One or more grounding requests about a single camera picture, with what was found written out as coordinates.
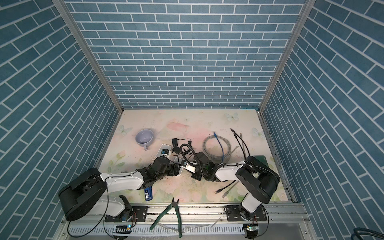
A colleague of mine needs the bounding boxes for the black power adapter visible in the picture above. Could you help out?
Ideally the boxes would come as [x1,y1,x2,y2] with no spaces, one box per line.
[172,138,178,147]
[172,146,181,156]

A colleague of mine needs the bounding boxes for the blue ethernet cable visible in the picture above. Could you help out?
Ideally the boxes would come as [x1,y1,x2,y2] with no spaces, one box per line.
[212,131,226,163]

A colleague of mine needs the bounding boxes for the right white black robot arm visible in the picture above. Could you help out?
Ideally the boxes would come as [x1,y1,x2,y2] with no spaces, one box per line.
[192,152,281,221]

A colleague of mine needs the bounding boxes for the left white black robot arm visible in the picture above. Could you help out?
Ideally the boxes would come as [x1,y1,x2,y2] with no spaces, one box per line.
[58,156,181,222]

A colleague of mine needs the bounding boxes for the blue black handheld tool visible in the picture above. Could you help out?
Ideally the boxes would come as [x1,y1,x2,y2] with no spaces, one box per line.
[145,186,153,202]

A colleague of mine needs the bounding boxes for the lavender ceramic cup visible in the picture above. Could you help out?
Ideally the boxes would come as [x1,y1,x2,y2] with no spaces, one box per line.
[135,129,154,151]

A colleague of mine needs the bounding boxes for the right controller board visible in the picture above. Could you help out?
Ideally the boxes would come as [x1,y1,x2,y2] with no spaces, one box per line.
[243,224,259,240]

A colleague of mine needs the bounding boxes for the controller board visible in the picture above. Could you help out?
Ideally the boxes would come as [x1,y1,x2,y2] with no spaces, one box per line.
[112,225,132,240]
[243,224,259,240]

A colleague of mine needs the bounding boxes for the left controller board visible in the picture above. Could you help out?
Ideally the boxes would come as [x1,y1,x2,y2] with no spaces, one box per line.
[112,225,132,240]

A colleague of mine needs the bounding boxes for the black ethernet cable lower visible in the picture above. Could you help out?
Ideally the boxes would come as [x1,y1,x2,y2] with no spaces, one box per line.
[214,179,238,195]

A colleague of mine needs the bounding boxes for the black ethernet cable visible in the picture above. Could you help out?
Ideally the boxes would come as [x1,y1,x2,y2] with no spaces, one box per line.
[214,179,238,195]
[229,128,251,158]

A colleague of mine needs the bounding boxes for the coiled grey ethernet cable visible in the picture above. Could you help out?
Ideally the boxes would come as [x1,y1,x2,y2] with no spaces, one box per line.
[202,134,232,164]

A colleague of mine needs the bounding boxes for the green handled pliers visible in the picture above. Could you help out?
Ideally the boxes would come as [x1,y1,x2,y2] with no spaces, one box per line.
[149,197,183,239]

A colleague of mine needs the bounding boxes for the black ethernet cable upper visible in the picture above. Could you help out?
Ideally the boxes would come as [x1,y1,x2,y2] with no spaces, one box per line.
[229,128,251,158]

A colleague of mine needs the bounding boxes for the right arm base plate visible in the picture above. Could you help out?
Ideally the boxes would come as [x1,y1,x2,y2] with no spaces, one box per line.
[224,205,268,222]

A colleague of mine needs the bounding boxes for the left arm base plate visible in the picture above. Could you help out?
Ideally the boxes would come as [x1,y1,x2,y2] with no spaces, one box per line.
[105,206,148,223]

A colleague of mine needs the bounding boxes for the aluminium front rail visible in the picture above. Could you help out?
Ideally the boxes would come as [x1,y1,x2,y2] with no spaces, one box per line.
[54,203,317,240]

